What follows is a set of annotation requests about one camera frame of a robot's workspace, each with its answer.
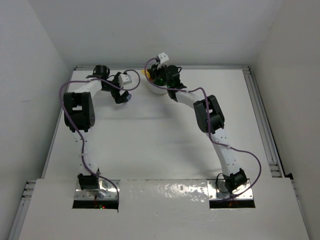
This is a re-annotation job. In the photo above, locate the white divided round container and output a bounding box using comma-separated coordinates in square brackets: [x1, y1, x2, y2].
[147, 74, 168, 95]

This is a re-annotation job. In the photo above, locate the long yellow lego plate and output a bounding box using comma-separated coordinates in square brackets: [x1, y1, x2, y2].
[141, 70, 151, 79]

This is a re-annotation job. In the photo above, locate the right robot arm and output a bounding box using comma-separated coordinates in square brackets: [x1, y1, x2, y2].
[144, 64, 247, 194]

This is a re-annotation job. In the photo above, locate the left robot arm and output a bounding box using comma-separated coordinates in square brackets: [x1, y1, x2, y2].
[60, 65, 132, 191]

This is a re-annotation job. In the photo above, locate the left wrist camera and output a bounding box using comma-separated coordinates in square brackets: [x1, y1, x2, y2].
[118, 73, 132, 87]

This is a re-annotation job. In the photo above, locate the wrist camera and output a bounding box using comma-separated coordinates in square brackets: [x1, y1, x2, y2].
[118, 73, 132, 87]
[156, 52, 170, 69]

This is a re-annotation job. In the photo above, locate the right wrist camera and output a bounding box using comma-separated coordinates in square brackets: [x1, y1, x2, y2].
[156, 52, 170, 69]

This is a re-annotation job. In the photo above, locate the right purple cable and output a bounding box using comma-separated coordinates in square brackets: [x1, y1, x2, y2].
[144, 56, 262, 201]

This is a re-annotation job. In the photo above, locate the purple cable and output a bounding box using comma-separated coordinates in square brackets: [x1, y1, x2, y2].
[58, 69, 141, 201]
[144, 56, 262, 201]

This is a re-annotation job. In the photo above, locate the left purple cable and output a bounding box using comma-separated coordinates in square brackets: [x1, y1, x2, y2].
[58, 69, 141, 201]

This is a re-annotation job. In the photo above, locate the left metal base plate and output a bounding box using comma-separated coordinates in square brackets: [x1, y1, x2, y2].
[73, 179, 118, 201]

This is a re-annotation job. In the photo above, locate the metal base plate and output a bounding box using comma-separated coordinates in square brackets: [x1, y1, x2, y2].
[207, 178, 255, 201]
[73, 179, 118, 201]

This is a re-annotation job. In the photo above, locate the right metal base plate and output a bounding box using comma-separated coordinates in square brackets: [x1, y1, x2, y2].
[207, 178, 255, 201]

